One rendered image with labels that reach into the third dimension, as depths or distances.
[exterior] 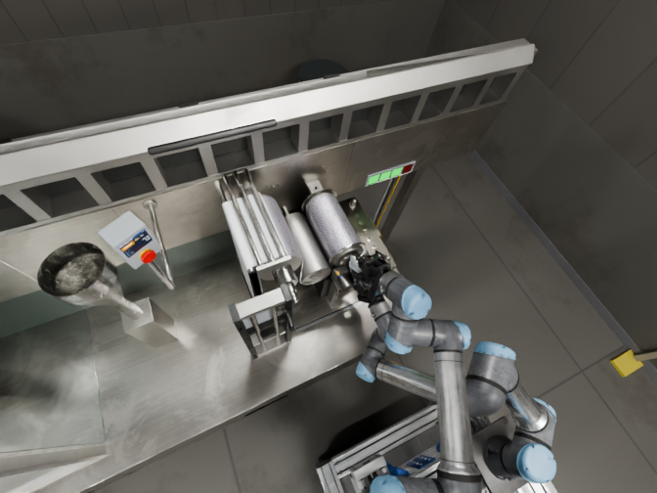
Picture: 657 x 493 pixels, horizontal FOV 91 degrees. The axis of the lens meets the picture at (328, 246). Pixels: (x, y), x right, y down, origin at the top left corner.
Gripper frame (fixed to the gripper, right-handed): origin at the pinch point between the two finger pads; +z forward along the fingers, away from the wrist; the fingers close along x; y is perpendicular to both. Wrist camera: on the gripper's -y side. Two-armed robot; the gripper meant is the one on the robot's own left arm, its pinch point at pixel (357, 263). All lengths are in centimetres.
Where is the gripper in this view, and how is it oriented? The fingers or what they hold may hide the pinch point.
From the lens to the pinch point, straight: 112.5
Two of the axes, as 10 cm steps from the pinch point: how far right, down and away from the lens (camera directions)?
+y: -1.9, -8.9, -4.2
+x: -9.0, 3.3, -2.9
